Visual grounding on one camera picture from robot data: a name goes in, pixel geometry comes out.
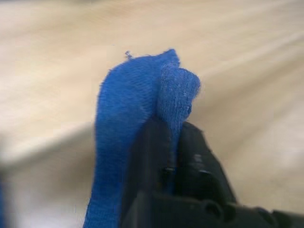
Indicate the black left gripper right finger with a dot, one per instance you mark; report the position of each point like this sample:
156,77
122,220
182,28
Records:
202,171

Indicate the blue sock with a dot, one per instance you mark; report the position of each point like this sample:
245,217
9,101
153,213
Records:
128,99

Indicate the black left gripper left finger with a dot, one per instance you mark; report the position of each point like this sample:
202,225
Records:
147,161

